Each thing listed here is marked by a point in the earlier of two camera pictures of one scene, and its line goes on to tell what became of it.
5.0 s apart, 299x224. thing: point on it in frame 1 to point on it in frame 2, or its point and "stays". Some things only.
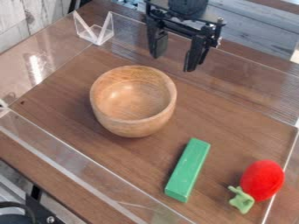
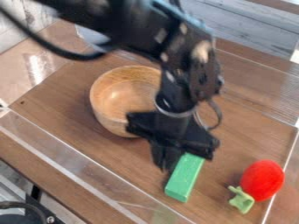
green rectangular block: (181, 182) stays
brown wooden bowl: (132, 100) stays
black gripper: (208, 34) to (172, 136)
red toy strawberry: (260, 182) stays
